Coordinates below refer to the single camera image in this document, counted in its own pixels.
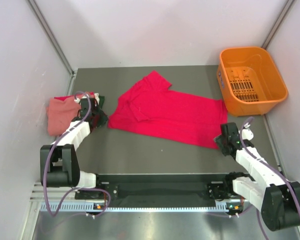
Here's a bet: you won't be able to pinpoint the dark green folded t shirt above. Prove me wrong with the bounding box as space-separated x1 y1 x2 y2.
98 95 105 109

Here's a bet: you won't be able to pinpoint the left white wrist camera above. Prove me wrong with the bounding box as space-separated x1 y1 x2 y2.
73 92 101 104

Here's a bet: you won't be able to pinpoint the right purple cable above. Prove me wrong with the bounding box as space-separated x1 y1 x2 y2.
234 116 300 240

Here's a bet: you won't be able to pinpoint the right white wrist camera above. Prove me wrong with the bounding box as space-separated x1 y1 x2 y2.
240 122 254 141

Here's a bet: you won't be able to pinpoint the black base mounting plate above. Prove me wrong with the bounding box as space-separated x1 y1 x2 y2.
74 174 256 203

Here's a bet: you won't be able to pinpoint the crimson red t shirt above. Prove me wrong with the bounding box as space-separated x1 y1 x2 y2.
108 71 228 149

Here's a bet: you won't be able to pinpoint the orange plastic basket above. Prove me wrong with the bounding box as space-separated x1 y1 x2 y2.
216 46 288 117

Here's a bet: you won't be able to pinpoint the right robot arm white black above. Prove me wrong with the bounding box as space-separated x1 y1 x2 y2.
214 122 300 232

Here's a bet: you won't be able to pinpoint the aluminium frame rail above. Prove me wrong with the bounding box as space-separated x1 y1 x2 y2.
31 181 300 201

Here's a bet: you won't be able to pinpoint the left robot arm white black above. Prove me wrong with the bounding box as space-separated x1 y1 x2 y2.
39 97 108 200

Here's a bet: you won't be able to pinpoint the grey slotted cable duct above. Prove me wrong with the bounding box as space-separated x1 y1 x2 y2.
39 201 246 213

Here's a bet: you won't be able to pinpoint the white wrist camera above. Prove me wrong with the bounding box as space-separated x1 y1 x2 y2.
73 92 101 104
240 122 254 141

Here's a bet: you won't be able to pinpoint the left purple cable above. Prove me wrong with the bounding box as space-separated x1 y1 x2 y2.
43 90 112 218

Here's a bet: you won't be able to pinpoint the salmon pink folded t shirt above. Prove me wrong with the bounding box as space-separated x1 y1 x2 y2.
46 95 81 137

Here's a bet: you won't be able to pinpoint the purple cable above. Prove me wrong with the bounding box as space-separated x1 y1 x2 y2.
234 116 300 240
43 90 112 218

